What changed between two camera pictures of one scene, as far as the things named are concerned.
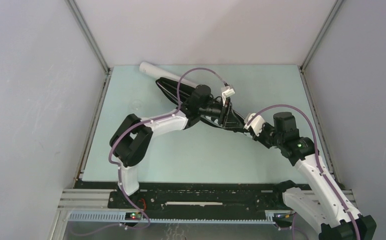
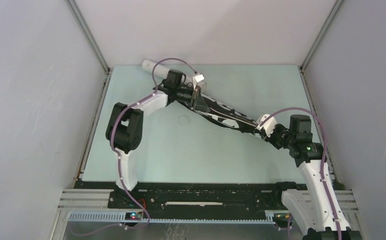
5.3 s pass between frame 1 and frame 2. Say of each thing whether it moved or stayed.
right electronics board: stayed
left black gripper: moved
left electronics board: stayed
